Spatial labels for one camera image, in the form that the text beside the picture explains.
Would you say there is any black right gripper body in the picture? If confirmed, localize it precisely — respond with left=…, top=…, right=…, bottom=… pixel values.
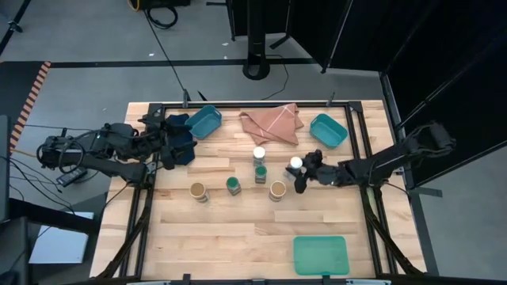
left=311, top=158, right=346, bottom=187

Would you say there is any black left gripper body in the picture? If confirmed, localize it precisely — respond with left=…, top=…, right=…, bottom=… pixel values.
left=150, top=116, right=185, bottom=158

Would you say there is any white lid bagel seasoning jar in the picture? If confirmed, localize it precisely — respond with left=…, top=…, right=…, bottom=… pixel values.
left=252, top=146, right=267, bottom=167
left=285, top=156, right=304, bottom=179

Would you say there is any tan lid spice jar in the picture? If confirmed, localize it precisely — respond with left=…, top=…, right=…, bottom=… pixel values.
left=269, top=180, right=288, bottom=203
left=189, top=181, right=210, bottom=203

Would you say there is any dark blue cloth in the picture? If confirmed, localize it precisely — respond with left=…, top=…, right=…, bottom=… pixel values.
left=164, top=113, right=198, bottom=166

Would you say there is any small teal plastic bin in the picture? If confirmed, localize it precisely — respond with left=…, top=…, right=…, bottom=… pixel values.
left=185, top=104, right=223, bottom=140
left=309, top=113, right=349, bottom=150

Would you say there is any pink folded cloth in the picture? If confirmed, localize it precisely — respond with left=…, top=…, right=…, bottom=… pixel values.
left=238, top=102, right=305, bottom=146

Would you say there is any large teal plastic bin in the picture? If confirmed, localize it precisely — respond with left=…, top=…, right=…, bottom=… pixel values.
left=292, top=235, right=351, bottom=277

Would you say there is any black power adapter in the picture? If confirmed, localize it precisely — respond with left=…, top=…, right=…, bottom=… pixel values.
left=55, top=165, right=89, bottom=188

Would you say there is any orange black hazard tape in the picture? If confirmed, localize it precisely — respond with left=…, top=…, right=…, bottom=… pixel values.
left=8, top=61, right=52, bottom=154

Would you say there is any black floor stand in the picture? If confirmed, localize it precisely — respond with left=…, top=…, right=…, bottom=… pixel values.
left=242, top=0, right=271, bottom=81

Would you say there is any white board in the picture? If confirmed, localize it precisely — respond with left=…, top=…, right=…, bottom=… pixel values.
left=28, top=211, right=95, bottom=265

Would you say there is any black folding partition screen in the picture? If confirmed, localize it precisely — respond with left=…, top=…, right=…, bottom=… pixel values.
left=227, top=0, right=507, bottom=187

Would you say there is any black tripod leg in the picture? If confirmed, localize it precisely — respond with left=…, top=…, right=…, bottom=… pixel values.
left=0, top=0, right=32, bottom=56

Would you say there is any dark desk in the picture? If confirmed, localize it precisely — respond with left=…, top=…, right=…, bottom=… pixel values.
left=0, top=197, right=100, bottom=285

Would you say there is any thin black floor cable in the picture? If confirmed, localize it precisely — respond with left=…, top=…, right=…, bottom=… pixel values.
left=141, top=6, right=191, bottom=102

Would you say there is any black aluminium table frame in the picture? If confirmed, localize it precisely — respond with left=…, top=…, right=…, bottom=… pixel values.
left=94, top=101, right=427, bottom=285

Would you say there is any thin black stand cable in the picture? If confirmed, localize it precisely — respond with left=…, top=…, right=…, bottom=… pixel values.
left=259, top=54, right=291, bottom=101

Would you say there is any black coiled cable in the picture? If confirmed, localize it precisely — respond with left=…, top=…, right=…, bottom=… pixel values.
left=145, top=4, right=179, bottom=30

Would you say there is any grey metal rail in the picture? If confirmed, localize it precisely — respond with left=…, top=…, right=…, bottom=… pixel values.
left=379, top=72, right=441, bottom=277

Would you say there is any yellow cable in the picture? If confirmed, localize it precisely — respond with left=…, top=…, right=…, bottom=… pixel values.
left=10, top=148, right=39, bottom=158

